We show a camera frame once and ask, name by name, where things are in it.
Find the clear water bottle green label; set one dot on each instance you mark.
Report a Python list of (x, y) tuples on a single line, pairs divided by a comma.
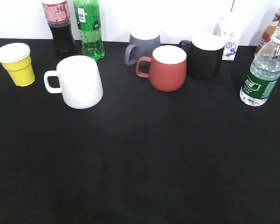
[(264, 73)]

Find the white blueberry milk carton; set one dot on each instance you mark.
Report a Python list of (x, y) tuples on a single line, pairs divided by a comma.
[(230, 28)]

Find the grey ceramic mug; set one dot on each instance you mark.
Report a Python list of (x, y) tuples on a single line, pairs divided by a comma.
[(141, 44)]

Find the brown tea bottle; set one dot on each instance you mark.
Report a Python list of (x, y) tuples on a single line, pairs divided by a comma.
[(266, 36)]

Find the white ceramic mug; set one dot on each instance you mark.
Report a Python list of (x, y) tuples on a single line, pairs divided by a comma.
[(78, 80)]

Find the green soda bottle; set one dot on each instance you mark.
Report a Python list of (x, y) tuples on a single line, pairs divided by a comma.
[(89, 24)]

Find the red ceramic mug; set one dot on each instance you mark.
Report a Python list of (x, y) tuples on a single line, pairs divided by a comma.
[(168, 68)]

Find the black ceramic mug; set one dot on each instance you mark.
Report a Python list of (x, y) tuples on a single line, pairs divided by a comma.
[(204, 55)]

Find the yellow paper cup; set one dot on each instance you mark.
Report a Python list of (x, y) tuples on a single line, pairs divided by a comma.
[(16, 60)]

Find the cola bottle red label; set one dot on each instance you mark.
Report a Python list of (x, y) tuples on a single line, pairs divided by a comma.
[(57, 15)]

